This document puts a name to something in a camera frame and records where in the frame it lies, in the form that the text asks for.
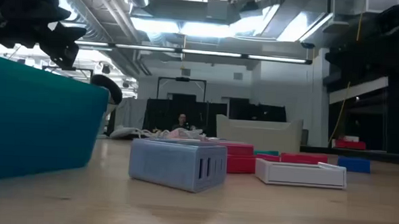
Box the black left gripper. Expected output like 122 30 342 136
0 0 89 71

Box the teal plastic tray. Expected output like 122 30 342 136
0 54 111 187

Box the pale blue wall charger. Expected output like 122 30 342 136
127 138 228 195

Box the white digital clock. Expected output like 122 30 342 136
253 157 348 190

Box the dark blue digital clock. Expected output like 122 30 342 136
336 155 371 174

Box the black partition screen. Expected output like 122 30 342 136
142 91 228 138

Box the ceiling light bar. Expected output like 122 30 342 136
74 40 313 65

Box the person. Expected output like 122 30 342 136
171 112 197 133

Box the grey plastic bin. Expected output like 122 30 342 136
214 113 304 155

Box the red storage box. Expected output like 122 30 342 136
334 134 367 151

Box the white and pink cable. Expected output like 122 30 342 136
109 123 208 143

